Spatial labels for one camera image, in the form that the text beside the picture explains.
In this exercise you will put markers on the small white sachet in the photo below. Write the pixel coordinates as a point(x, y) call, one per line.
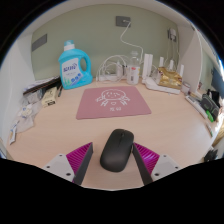
point(13, 133)

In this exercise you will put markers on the white power strip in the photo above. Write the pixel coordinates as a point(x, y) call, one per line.
point(107, 78)

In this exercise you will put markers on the small white jar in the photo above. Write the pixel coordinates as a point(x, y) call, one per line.
point(185, 88)

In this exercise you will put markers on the white shelf unit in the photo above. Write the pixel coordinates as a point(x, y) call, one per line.
point(191, 63)

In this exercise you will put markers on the dark monitor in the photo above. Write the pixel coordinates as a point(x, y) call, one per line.
point(218, 81)

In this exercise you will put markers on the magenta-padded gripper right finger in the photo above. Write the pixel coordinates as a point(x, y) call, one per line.
point(163, 166)

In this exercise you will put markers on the green small item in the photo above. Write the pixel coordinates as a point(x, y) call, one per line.
point(210, 116)

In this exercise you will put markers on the white router with antennas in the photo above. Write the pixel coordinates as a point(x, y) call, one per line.
point(148, 65)

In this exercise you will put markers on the black computer mouse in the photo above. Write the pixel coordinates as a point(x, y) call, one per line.
point(116, 150)

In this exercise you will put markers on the clear plastic bottle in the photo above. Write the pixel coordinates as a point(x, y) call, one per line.
point(132, 75)

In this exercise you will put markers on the white wall plug adapter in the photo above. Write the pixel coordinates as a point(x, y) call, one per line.
point(172, 35)

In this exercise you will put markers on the small yellowish carton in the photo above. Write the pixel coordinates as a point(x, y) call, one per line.
point(49, 97)

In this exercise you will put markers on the flat printed box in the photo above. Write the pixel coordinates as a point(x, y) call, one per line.
point(41, 85)

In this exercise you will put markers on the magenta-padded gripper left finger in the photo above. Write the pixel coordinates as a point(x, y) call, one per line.
point(61, 165)

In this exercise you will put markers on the blue detergent bottle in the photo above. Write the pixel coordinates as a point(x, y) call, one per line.
point(71, 56)

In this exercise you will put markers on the grey wall socket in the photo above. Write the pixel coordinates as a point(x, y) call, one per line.
point(122, 21)

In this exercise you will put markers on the dark pen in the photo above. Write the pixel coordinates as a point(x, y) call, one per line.
point(60, 91)

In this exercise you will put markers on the grey wall plate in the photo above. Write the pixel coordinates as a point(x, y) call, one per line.
point(39, 42)

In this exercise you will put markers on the pink mouse pad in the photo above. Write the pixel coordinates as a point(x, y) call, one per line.
point(100, 110)

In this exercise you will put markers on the gold snack bag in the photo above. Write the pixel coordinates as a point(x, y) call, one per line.
point(170, 77)

